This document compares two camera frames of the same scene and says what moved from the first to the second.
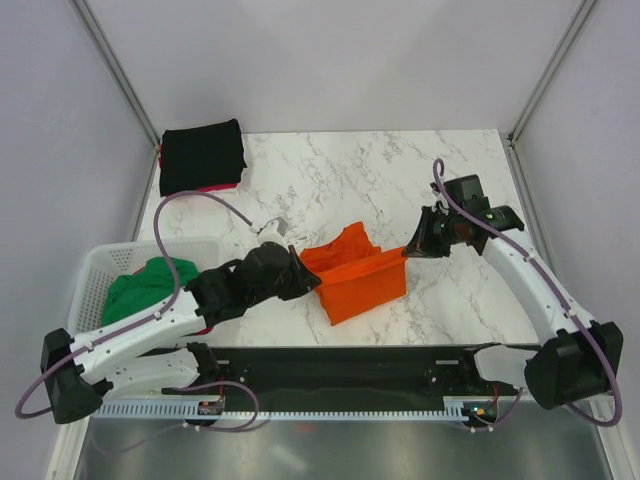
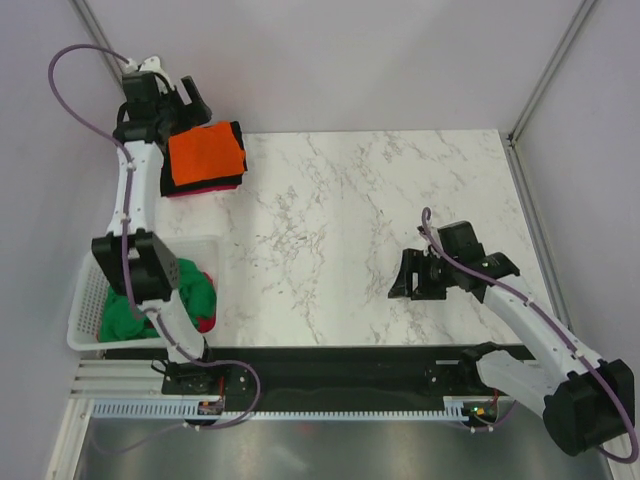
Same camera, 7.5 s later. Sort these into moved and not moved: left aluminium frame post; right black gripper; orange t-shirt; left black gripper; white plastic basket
Moved: orange t-shirt; left black gripper; right black gripper
Not moved: white plastic basket; left aluminium frame post
